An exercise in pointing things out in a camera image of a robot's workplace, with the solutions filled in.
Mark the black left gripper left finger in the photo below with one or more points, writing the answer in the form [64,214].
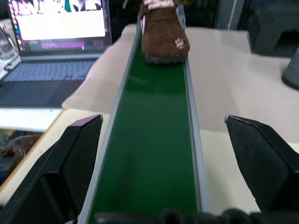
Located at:
[46,177]

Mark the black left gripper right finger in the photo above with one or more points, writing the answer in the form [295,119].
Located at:
[264,161]

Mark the beige table cloth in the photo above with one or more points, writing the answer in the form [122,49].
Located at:
[233,88]

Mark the grey round base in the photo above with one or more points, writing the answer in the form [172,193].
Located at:
[292,70]

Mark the green conveyor belt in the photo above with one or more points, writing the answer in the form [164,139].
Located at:
[149,140]

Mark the open grey laptop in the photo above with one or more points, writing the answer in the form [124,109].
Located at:
[51,46]

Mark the dark grey plastic stool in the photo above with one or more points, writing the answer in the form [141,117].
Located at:
[273,28]

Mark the clear plastic container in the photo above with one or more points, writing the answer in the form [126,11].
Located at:
[7,46]

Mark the brown suede shoe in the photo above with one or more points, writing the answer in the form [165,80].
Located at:
[164,35]

